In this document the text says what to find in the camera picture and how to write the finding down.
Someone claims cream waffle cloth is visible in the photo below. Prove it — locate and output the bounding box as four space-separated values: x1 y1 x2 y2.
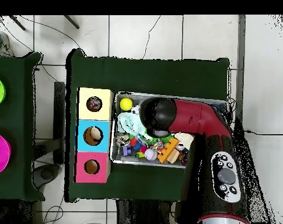
174 132 194 150

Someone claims wooden box with three holes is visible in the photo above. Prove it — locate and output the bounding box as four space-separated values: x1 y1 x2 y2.
74 87 114 184

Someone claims shallow mesh bin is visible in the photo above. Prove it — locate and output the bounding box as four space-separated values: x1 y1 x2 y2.
109 91 228 169

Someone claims mint waffle cloth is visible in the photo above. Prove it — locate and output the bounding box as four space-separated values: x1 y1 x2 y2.
117 112 146 137

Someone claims yellow ball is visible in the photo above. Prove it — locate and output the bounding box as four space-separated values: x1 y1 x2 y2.
119 97 134 111

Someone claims green spiky toy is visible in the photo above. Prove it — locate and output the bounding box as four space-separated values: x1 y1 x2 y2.
141 134 173 144

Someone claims orange plastic building block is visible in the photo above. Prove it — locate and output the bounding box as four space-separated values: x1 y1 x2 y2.
157 136 180 164

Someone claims dark green tablecloth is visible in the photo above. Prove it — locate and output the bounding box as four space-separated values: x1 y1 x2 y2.
64 48 230 203
0 51 46 202

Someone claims black tripod leg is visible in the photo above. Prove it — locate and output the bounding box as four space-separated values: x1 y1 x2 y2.
9 15 26 31
63 15 80 30

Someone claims pink bowl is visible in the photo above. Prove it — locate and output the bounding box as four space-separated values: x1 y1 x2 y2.
0 130 12 177

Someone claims person's foot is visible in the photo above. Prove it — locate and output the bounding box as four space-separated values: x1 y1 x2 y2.
0 27 11 57

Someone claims thin black cable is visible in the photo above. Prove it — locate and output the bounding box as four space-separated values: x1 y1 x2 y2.
142 15 162 60

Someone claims black cable with plug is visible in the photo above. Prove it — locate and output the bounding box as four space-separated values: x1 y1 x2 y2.
244 129 283 136

